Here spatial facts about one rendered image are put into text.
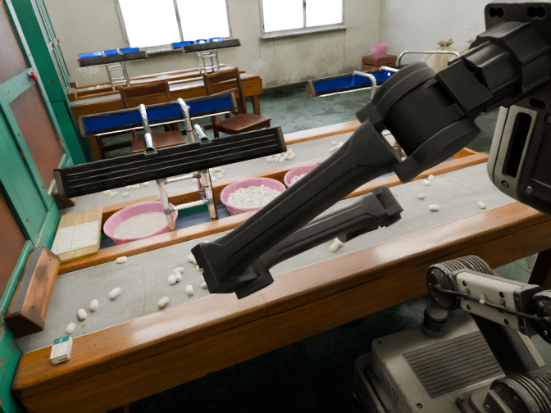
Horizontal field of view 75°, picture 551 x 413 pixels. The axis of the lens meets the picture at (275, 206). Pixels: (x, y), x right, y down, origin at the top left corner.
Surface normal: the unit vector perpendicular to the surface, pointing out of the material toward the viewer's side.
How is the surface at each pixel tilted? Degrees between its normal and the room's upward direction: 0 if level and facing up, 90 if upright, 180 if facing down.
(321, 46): 90
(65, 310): 0
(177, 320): 0
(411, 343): 0
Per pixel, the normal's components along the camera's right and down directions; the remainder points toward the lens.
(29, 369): -0.08, -0.86
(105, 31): 0.43, 0.42
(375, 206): 0.31, -0.47
